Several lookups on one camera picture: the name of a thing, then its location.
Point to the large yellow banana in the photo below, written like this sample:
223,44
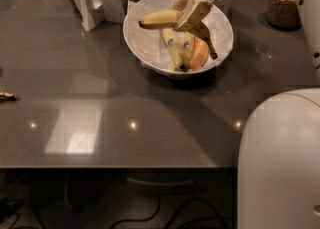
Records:
168,19

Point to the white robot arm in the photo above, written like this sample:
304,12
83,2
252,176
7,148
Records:
278,176

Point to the middle yellow banana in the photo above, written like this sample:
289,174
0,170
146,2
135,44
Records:
188,44

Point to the small yellow-green banana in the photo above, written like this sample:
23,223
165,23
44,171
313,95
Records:
175,48

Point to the orange ripe banana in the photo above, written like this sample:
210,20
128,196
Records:
199,55

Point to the glass jar of nuts right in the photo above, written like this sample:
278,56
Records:
283,14

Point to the small object at table edge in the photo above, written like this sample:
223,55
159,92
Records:
5,96

